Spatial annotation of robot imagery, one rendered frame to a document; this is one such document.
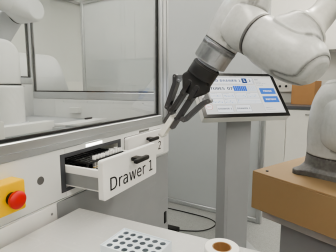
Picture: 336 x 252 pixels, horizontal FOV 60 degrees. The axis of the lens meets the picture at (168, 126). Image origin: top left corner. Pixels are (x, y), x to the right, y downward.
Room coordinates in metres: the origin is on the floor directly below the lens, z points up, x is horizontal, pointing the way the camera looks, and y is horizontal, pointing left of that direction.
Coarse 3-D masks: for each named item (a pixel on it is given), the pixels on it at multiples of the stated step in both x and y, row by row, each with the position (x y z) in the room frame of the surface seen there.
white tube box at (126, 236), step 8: (120, 232) 0.62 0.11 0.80; (128, 232) 0.62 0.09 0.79; (136, 232) 0.62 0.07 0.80; (112, 240) 0.59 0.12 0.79; (120, 240) 0.58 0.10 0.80; (128, 240) 0.58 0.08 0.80; (136, 240) 0.59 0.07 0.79; (144, 240) 0.58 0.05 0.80; (152, 240) 0.59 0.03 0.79; (160, 240) 0.58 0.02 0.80; (168, 240) 0.58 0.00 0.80; (104, 248) 0.56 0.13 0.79; (112, 248) 0.55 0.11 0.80; (120, 248) 0.55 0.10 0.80; (128, 248) 0.55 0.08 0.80; (136, 248) 0.56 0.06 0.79; (144, 248) 0.55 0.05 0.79; (152, 248) 0.55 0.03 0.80; (160, 248) 0.56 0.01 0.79; (168, 248) 0.56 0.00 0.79
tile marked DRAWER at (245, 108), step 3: (237, 105) 1.59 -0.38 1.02; (240, 105) 1.60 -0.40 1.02; (243, 105) 1.60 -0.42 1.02; (246, 105) 1.60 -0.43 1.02; (249, 105) 1.61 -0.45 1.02; (237, 108) 1.58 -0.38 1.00; (240, 108) 1.58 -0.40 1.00; (243, 108) 1.59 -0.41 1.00; (246, 108) 1.59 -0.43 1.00; (249, 108) 1.59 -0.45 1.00; (237, 111) 1.56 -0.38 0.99; (240, 111) 1.57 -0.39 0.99; (243, 111) 1.57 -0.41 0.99; (246, 111) 1.58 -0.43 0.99; (249, 111) 1.58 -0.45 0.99
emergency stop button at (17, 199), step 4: (12, 192) 0.61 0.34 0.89; (16, 192) 0.61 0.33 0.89; (20, 192) 0.61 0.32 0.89; (12, 196) 0.60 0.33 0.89; (16, 196) 0.60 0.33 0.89; (20, 196) 0.61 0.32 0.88; (24, 196) 0.62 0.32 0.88; (8, 200) 0.59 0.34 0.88; (12, 200) 0.59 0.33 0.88; (16, 200) 0.60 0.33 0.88; (20, 200) 0.61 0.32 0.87; (24, 200) 0.62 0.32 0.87; (8, 204) 0.59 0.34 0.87; (12, 204) 0.59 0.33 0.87; (16, 204) 0.60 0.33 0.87; (20, 204) 0.61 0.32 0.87; (12, 208) 0.60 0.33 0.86; (16, 208) 0.60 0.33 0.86
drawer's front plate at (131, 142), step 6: (144, 132) 1.21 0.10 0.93; (150, 132) 1.23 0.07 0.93; (156, 132) 1.28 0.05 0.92; (126, 138) 1.09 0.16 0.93; (132, 138) 1.11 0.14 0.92; (138, 138) 1.14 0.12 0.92; (144, 138) 1.19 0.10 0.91; (162, 138) 1.33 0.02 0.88; (126, 144) 1.08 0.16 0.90; (132, 144) 1.11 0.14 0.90; (138, 144) 1.14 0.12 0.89; (156, 144) 1.28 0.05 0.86; (162, 144) 1.33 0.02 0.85; (156, 150) 1.28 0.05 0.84; (162, 150) 1.33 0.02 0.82
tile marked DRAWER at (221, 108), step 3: (216, 105) 1.56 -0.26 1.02; (219, 105) 1.57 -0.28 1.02; (222, 105) 1.57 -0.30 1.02; (225, 105) 1.57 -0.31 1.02; (228, 105) 1.58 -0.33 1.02; (231, 105) 1.58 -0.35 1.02; (219, 108) 1.55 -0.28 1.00; (222, 108) 1.56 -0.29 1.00; (225, 108) 1.56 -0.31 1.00; (228, 108) 1.56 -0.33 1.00; (231, 108) 1.57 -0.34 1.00; (219, 111) 1.54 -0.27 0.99; (222, 111) 1.54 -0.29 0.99; (225, 111) 1.55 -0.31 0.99; (228, 111) 1.55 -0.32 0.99; (231, 111) 1.55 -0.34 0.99
